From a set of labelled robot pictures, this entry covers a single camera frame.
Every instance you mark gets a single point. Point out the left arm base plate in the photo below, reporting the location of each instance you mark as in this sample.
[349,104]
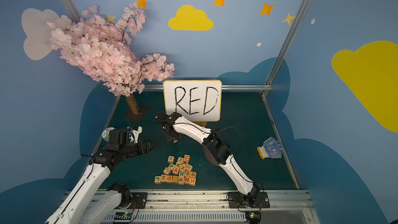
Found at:
[133,200]

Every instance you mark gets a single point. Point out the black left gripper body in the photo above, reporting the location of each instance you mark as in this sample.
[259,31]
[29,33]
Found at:
[137,147]

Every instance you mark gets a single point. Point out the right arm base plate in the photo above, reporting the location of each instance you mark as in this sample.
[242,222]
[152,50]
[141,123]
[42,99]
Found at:
[237,200]

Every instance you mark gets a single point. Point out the aluminium mounting rail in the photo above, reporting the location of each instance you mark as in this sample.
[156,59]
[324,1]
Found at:
[205,207]

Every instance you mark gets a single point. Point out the wooden letter block H upper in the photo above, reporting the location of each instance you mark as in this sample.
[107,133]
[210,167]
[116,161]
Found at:
[171,159]

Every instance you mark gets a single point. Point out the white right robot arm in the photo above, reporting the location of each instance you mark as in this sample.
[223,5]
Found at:
[216,149]

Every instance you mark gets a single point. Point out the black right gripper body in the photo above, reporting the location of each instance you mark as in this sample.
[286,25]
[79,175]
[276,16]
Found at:
[169,129]

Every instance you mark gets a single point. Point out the pink cherry blossom tree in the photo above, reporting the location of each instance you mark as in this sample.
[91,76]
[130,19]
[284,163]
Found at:
[101,49]

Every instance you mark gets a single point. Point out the yellow framed whiteboard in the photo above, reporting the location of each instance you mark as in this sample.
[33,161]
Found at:
[196,100]

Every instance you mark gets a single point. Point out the aluminium frame post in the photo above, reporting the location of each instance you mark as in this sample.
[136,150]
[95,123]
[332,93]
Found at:
[300,14]

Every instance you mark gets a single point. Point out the wooden letter block J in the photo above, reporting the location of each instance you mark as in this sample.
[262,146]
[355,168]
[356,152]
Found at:
[157,180]

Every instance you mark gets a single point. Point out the wooden letter block P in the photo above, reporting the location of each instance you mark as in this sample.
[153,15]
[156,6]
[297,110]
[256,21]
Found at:
[171,166]

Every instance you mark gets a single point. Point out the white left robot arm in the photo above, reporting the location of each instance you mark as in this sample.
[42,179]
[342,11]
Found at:
[100,166]

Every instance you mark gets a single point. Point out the wooden letter block A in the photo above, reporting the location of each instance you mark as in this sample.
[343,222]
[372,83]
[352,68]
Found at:
[175,171]

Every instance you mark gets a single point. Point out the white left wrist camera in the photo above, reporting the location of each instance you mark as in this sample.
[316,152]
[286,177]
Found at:
[136,132]

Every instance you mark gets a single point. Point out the wooden letter block h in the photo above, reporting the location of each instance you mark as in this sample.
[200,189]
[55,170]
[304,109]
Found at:
[171,159]
[193,181]

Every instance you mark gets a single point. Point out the wooden letter block D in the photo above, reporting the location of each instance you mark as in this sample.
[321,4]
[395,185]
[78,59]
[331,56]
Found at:
[193,174]

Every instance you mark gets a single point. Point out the wooden easel stand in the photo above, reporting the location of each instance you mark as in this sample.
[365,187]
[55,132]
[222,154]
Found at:
[202,124]

